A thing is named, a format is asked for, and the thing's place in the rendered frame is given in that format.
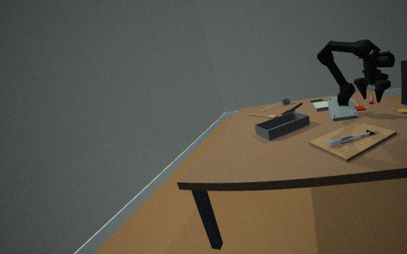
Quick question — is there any light wooden board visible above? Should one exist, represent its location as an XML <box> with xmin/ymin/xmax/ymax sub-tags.
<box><xmin>309</xmin><ymin>122</ymin><xmax>397</xmax><ymax>162</ymax></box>

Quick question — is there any red spatula with wooden handle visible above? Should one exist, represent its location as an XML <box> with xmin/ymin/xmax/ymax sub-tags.
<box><xmin>353</xmin><ymin>100</ymin><xmax>365</xmax><ymax>111</ymax></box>

